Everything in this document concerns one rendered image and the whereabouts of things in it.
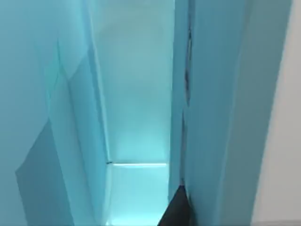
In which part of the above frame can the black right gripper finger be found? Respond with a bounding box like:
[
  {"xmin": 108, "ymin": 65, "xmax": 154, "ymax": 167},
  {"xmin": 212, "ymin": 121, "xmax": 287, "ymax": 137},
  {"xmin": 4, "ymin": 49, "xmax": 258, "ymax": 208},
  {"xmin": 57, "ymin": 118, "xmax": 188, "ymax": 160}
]
[{"xmin": 156, "ymin": 185, "xmax": 191, "ymax": 226}]

